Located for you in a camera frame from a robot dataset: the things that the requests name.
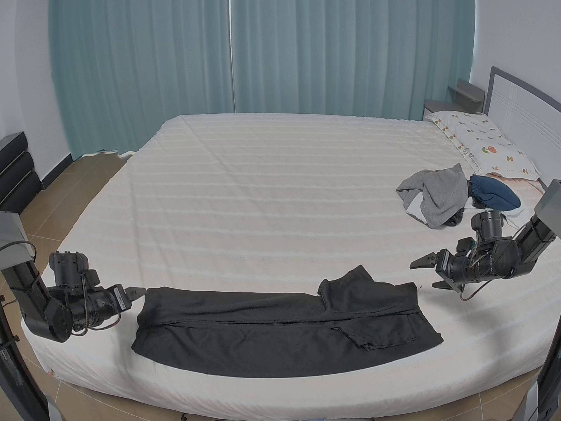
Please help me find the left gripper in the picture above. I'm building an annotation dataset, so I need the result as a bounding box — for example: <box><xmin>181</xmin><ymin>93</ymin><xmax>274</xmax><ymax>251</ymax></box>
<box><xmin>91</xmin><ymin>282</ymin><xmax>131</xmax><ymax>324</ymax></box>

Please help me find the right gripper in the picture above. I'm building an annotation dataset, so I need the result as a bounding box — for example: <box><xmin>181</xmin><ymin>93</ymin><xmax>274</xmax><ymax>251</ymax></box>
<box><xmin>410</xmin><ymin>249</ymin><xmax>474</xmax><ymax>293</ymax></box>

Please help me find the black T-shirt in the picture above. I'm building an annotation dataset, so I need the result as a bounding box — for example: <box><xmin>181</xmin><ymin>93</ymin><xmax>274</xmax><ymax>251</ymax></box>
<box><xmin>131</xmin><ymin>265</ymin><xmax>444</xmax><ymax>378</ymax></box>

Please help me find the pile of clothes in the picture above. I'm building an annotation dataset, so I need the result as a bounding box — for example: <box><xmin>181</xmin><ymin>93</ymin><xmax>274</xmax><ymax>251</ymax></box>
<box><xmin>396</xmin><ymin>163</ymin><xmax>533</xmax><ymax>230</ymax></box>

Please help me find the bed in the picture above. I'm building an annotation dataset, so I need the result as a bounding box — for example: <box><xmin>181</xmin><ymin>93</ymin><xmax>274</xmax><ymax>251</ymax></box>
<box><xmin>20</xmin><ymin>66</ymin><xmax>561</xmax><ymax>413</ymax></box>

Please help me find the white printed pillow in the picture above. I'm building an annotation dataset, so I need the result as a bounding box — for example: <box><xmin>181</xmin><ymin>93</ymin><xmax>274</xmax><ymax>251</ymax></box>
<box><xmin>424</xmin><ymin>111</ymin><xmax>541</xmax><ymax>180</ymax></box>

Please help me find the black chest of drawers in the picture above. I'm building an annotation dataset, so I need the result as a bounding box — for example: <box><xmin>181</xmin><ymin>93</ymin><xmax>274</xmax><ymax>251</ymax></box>
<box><xmin>0</xmin><ymin>132</ymin><xmax>43</xmax><ymax>214</ymax></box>

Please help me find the grey bedside table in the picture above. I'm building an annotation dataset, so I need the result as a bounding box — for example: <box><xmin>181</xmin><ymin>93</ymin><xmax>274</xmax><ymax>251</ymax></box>
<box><xmin>424</xmin><ymin>78</ymin><xmax>485</xmax><ymax>114</ymax></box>

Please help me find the blue-green curtain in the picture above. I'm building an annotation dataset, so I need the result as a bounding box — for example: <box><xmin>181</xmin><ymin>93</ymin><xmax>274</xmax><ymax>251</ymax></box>
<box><xmin>230</xmin><ymin>0</ymin><xmax>476</xmax><ymax>122</ymax></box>
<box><xmin>49</xmin><ymin>0</ymin><xmax>232</xmax><ymax>157</ymax></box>

